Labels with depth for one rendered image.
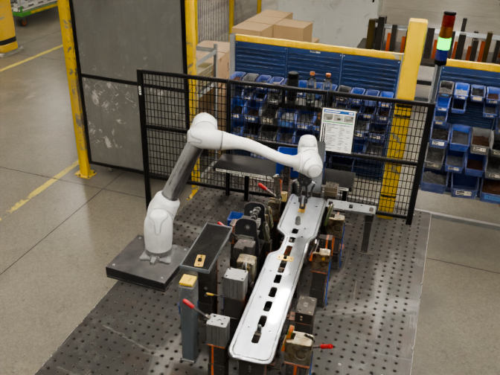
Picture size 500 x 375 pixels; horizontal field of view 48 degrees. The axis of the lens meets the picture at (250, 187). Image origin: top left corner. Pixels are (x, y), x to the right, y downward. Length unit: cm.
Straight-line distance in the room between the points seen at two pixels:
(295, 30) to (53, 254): 410
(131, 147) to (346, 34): 493
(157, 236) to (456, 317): 225
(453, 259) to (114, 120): 322
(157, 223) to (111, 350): 72
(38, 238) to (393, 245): 290
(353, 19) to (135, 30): 499
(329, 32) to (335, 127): 590
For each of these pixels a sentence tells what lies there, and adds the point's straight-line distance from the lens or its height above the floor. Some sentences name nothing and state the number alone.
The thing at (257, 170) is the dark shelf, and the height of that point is 103.
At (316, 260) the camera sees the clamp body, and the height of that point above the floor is 100.
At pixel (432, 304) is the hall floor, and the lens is 439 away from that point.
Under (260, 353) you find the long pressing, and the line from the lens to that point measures 239.
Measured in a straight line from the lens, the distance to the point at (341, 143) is 363.
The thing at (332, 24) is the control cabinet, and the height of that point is 64.
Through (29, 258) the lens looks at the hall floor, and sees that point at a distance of 480.
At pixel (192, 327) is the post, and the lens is 262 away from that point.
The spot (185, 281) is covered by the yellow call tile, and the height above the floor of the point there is 116.
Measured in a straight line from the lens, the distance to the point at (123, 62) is 514.
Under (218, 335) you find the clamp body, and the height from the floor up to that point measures 100.
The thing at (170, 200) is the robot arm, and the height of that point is 103.
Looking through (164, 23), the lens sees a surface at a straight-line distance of 484.
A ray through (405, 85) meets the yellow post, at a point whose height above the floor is 163.
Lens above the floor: 271
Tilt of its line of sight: 29 degrees down
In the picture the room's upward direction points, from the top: 2 degrees clockwise
